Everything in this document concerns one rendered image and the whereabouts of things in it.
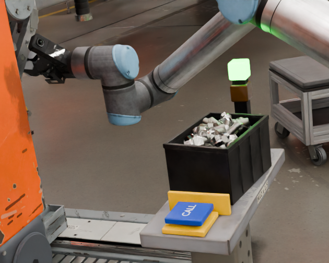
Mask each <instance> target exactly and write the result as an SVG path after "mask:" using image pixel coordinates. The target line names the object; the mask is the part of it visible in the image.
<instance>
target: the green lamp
mask: <svg viewBox="0 0 329 263"><path fill-rule="evenodd" d="M228 73H229V79H230V80H246V79H247V78H248V77H249V76H250V62H249V59H233V60H232V61H230V62H229V63H228Z"/></svg>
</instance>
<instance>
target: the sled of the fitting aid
mask: <svg viewBox="0 0 329 263"><path fill-rule="evenodd" d="M45 205H46V209H45V210H44V211H43V212H42V213H41V214H40V215H41V217H42V218H45V221H44V226H45V230H46V235H47V239H48V241H49V243H52V242H53V241H54V240H55V239H56V238H57V237H58V236H59V235H60V234H61V233H62V232H63V231H64V230H66V229H67V228H68V224H67V218H66V213H65V208H64V205H49V204H45Z"/></svg>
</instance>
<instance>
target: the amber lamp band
mask: <svg viewBox="0 0 329 263"><path fill-rule="evenodd" d="M230 94H231V101H232V102H248V101H249V100H250V99H251V98H252V86H251V82H250V81H248V82H247V83H246V84H244V85H233V84H231V85H230Z"/></svg>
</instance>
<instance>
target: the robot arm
mask: <svg viewBox="0 0 329 263"><path fill-rule="evenodd" d="M216 1H217V3H218V8H219V10H220V12H219V13H217V14H216V15H215V16H214V17H213V18H212V19H211V20H210V21H208V22H207V23H206V24H205V25H204V26H202V27H201V28H200V29H199V30H198V31H197V32H196V33H195V34H194V35H192V36H191V37H190V38H189V39H188V40H187V41H186V42H185V43H184V44H182V45H181V46H180V47H179V48H178V49H177V50H176V51H175V52H173V53H172V54H171V55H170V56H169V57H168V58H167V59H166V60H165V61H163V62H162V63H161V64H160V65H158V66H157V67H156V68H154V69H153V70H152V71H151V72H150V73H149V74H148V75H146V76H144V77H142V78H139V79H136V80H134V78H135V77H136V76H137V75H138V72H139V60H138V56H137V54H136V52H135V50H134V49H133V48H132V47H131V46H129V45H119V44H116V45H107V46H85V47H77V48H75V49H74V50H73V51H68V50H67V49H65V48H63V47H61V46H59V45H58V44H56V43H54V42H52V41H51V40H49V39H47V38H45V37H43V36H42V35H40V34H38V33H36V34H35V35H33V36H32V37H31V39H30V42H29V45H28V49H29V50H30V52H29V55H28V58H27V62H26V65H25V68H24V71H23V72H24V73H25V74H26V75H28V76H31V77H33V76H35V77H36V76H39V75H43V76H44V77H45V78H50V79H45V81H46V82H47V83H48V84H61V83H65V79H66V78H77V79H79V80H87V79H100V80H101V84H102V90H103V96H104V101H105V106H106V110H107V111H106V113H107V116H108V120H109V122H110V123H111V124H113V125H117V126H127V125H133V124H136V123H138V122H139V121H140V120H141V115H140V113H142V112H144V111H146V110H148V109H150V108H152V107H154V106H156V105H158V104H160V103H162V102H164V101H168V100H170V99H172V98H173V97H174V96H175V95H176V94H177V92H178V90H179V88H181V87H182V86H183V85H184V84H185V83H187V82H188V81H189V80H190V79H192V78H193V77H194V76H195V75H197V74H198V73H199V72H200V71H201V70H203V69H204V68H205V67H206V66H208V65H209V64H210V63H211V62H213V61H214V60H215V59H216V58H218V57H219V56H220V55H221V54H222V53H224V52H225V51H226V50H227V49H229V48H230V47H231V46H233V45H234V44H235V43H236V42H238V41H239V40H240V39H241V38H243V37H244V36H245V35H246V34H248V33H249V32H250V31H251V30H252V29H254V28H255V27H258V28H260V29H262V30H263V31H265V32H269V33H271V34H273V35H274V36H276V37H278V38H279V39H281V40H283V41H284V42H286V43H288V44H289V45H291V46H293V47H294V48H296V49H298V50H299V51H301V52H302V53H304V54H306V55H307V56H309V57H311V58H312V59H314V60H316V61H317V62H319V63H321V64H322V65H324V66H326V67H327V68H329V1H328V0H216ZM61 78H63V80H62V79H61ZM51 80H57V81H58V82H51Z"/></svg>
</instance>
